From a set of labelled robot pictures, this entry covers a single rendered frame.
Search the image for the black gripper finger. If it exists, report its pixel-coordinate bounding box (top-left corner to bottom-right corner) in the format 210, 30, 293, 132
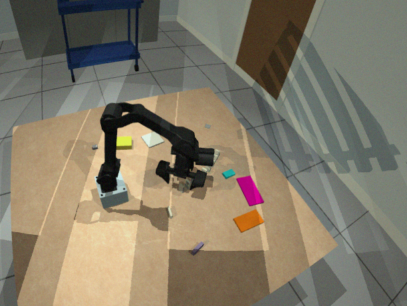
159, 174, 170, 184
190, 180, 199, 190

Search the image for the pale white flat tile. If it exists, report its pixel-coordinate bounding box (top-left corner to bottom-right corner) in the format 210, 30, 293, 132
142, 131, 164, 148

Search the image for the purple rectangular block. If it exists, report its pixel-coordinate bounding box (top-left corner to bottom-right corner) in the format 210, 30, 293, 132
191, 241, 204, 256

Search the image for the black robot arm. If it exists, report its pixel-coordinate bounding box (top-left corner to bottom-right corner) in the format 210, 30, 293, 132
96, 102, 215, 193

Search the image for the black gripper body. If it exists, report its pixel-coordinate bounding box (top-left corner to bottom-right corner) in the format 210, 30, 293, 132
156, 160, 207, 188

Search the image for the teal flat block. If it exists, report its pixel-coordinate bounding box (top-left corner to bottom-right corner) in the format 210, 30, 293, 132
222, 169, 235, 179

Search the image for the yellow rectangular block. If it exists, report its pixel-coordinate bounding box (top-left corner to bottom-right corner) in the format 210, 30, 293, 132
116, 136, 132, 150

